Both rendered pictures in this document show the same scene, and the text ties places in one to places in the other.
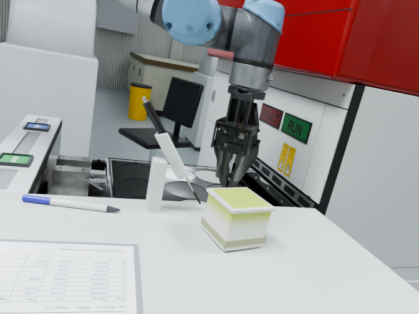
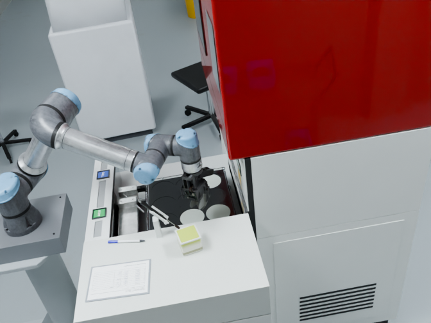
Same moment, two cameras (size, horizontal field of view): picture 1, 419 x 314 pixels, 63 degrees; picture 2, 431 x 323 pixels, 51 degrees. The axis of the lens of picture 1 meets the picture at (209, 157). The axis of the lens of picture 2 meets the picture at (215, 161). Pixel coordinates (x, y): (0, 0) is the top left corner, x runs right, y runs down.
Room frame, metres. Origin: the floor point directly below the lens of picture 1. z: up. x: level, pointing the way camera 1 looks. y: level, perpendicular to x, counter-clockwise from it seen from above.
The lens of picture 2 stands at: (-0.58, -0.50, 2.15)
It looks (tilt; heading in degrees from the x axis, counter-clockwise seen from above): 36 degrees down; 17
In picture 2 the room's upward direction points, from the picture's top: 8 degrees counter-clockwise
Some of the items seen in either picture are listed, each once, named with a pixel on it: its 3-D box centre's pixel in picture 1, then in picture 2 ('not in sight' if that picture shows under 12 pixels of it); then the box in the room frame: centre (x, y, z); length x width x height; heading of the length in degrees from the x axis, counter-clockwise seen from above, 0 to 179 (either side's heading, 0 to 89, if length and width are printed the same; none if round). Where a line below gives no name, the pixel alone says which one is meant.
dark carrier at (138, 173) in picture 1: (186, 190); (189, 200); (0.79, 0.04, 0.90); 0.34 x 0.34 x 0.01; 20
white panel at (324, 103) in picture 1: (249, 132); (231, 143); (1.04, -0.10, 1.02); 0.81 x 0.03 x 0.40; 20
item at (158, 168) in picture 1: (168, 171); (160, 221); (0.52, 0.06, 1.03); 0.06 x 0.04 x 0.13; 110
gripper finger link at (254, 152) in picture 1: (245, 151); (204, 191); (0.67, -0.07, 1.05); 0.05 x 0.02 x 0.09; 76
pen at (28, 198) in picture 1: (72, 204); (126, 241); (0.47, 0.19, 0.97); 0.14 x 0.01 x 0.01; 99
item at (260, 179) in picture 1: (259, 193); (237, 190); (0.87, -0.15, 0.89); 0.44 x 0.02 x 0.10; 20
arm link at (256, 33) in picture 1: (257, 33); (187, 145); (0.66, -0.04, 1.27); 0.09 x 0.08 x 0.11; 88
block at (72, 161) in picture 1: (73, 162); (127, 190); (0.83, 0.34, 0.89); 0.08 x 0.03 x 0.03; 110
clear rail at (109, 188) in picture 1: (109, 185); (147, 207); (0.72, 0.21, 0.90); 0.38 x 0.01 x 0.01; 20
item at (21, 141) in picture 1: (25, 171); (105, 206); (0.72, 0.40, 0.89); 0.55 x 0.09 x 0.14; 20
